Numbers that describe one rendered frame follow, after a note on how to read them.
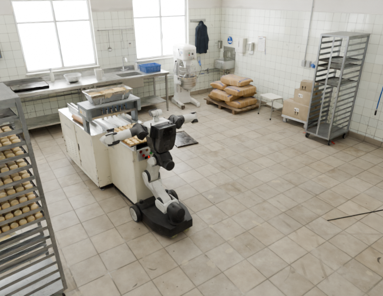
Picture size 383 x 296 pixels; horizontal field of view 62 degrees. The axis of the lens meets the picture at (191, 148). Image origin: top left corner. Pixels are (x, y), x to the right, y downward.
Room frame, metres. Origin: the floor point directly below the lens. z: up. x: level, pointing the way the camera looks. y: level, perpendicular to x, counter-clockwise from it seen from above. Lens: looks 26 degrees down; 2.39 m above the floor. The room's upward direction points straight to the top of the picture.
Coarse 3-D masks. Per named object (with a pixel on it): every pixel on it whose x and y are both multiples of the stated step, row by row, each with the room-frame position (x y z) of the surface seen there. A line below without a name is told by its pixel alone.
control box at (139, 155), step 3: (144, 147) 3.22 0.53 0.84; (147, 147) 3.22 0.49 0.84; (138, 150) 3.15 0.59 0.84; (141, 150) 3.17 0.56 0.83; (144, 150) 3.19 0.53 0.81; (138, 153) 3.14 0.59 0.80; (141, 153) 3.17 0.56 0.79; (144, 153) 3.19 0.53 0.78; (147, 153) 3.22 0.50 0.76; (153, 153) 3.26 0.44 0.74; (138, 156) 3.14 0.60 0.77; (141, 156) 3.16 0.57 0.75; (147, 156) 3.21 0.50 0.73; (150, 156) 3.24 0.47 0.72; (138, 159) 3.14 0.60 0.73; (141, 159) 3.16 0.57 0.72; (144, 159) 3.19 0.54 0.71
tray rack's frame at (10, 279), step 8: (0, 88) 2.14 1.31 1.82; (8, 88) 2.13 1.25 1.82; (0, 96) 1.94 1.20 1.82; (8, 96) 1.94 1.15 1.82; (0, 104) 1.85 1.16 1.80; (40, 264) 2.17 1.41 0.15; (24, 272) 2.08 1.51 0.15; (40, 272) 2.08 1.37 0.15; (48, 272) 2.08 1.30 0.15; (8, 280) 1.99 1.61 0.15; (24, 280) 1.99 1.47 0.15; (32, 280) 1.99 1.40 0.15; (48, 280) 1.99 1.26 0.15; (8, 288) 1.90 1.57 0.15; (16, 288) 1.90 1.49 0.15; (32, 288) 1.90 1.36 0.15; (48, 288) 1.90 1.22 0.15; (56, 288) 1.90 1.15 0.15
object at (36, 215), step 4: (40, 212) 2.01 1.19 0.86; (28, 216) 1.94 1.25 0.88; (32, 216) 1.94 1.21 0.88; (36, 216) 1.94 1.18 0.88; (40, 216) 1.94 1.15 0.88; (16, 220) 1.92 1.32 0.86; (20, 220) 1.89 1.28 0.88; (24, 220) 1.89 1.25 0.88; (28, 220) 1.89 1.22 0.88; (32, 220) 1.90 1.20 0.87; (8, 224) 1.87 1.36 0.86; (12, 224) 1.84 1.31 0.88; (16, 224) 1.84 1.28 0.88; (20, 224) 1.86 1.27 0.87; (0, 228) 1.82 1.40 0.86; (4, 228) 1.80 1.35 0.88; (8, 228) 1.80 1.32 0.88; (12, 228) 1.82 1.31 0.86; (0, 232) 1.77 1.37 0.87
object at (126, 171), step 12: (120, 144) 3.36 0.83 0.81; (144, 144) 3.29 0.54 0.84; (120, 156) 3.38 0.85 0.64; (132, 156) 3.14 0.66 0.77; (120, 168) 3.41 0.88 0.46; (132, 168) 3.16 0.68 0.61; (144, 168) 3.21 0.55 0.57; (120, 180) 3.45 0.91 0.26; (132, 180) 3.18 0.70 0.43; (120, 192) 3.56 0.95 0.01; (132, 192) 3.21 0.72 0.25; (144, 192) 3.20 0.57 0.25
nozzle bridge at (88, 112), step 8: (80, 104) 3.76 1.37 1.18; (88, 104) 3.76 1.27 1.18; (104, 104) 3.76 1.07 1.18; (112, 104) 3.76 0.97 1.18; (120, 104) 3.92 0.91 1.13; (128, 104) 3.98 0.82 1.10; (136, 104) 3.99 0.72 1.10; (80, 112) 3.74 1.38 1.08; (88, 112) 3.57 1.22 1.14; (96, 112) 3.71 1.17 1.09; (104, 112) 3.77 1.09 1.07; (112, 112) 3.82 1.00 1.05; (120, 112) 3.86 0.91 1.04; (136, 112) 4.07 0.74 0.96; (88, 120) 3.56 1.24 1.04; (136, 120) 4.07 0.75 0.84; (88, 128) 3.65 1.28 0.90
